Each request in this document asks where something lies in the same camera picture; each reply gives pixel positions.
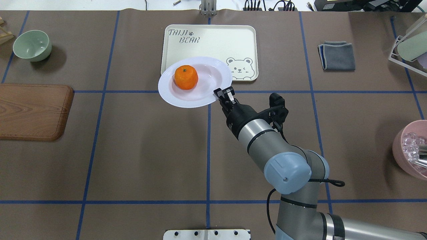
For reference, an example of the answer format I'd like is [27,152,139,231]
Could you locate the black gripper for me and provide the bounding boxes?
[213,86,267,139]

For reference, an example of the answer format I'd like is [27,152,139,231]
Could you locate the white plate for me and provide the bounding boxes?
[158,56,232,108]

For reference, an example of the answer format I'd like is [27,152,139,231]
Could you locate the orange fruit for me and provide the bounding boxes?
[174,65,198,91]

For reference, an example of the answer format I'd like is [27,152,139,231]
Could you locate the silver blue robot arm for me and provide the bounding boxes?
[213,87,426,240]

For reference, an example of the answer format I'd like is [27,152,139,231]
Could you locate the cream bear tray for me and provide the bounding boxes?
[160,24,259,82]

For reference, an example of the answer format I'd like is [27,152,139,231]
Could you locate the grey folded cloth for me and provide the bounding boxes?
[318,41,356,71]

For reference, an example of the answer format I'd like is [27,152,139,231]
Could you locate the wooden cutting board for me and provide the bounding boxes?
[0,84,74,141]

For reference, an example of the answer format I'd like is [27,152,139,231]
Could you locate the green cup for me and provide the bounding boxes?
[397,31,427,61]

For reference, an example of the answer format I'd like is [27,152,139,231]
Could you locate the clear ice cubes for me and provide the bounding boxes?
[401,132,427,169]

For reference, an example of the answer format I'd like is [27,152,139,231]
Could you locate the pink bowl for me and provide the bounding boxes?
[392,120,427,181]

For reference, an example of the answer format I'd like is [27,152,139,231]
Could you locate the green bowl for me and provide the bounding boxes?
[13,30,52,62]

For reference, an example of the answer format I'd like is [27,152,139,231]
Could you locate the purple cup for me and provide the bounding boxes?
[417,53,427,69]

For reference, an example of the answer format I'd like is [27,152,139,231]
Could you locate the metal scoop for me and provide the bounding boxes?
[405,144,427,168]

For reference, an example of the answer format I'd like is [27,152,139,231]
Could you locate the wooden mug rack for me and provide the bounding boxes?
[0,17,15,45]

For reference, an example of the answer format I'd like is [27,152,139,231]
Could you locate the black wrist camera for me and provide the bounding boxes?
[269,93,289,133]

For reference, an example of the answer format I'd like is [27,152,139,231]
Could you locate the aluminium frame post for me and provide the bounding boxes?
[199,0,218,17]

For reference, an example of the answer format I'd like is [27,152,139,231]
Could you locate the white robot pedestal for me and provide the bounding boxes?
[163,229,251,240]

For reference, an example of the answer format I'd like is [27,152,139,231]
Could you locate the white wire cup rack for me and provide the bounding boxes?
[388,13,427,78]

